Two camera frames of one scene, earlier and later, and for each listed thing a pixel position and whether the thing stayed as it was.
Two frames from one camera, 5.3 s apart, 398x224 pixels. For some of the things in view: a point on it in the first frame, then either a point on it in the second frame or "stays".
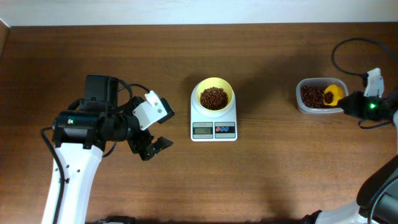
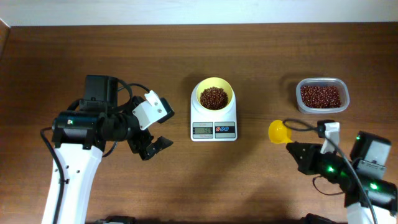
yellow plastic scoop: x=337 y=93 to x=278 y=133
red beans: x=312 y=96 stays
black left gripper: x=138 y=134 stays
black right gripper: x=352 y=104 to x=313 y=158
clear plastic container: x=319 y=96 stays
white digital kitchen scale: x=210 y=126 stays
